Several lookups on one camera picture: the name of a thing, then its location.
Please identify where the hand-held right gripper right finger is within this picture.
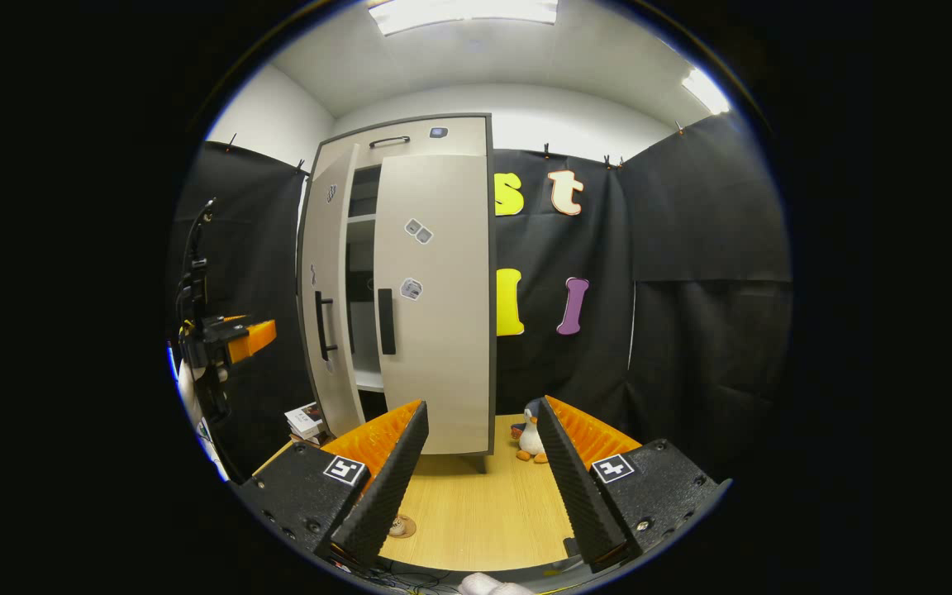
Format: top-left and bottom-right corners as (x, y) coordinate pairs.
(536, 395), (731, 574)

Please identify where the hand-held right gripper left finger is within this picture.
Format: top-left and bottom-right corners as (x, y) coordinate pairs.
(232, 400), (430, 567)

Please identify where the grey cabinet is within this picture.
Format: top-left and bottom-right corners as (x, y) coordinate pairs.
(296, 113), (497, 472)

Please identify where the grey cabinet drawer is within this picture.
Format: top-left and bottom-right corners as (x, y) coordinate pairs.
(315, 116), (489, 174)

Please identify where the plush penguin toy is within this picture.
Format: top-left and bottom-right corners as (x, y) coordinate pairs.
(511, 399), (550, 465)

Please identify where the black backdrop cloth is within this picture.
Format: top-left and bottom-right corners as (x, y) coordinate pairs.
(166, 112), (793, 484)

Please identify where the ceiling light panel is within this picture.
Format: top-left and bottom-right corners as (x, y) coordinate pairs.
(681, 66), (731, 117)
(367, 0), (559, 36)

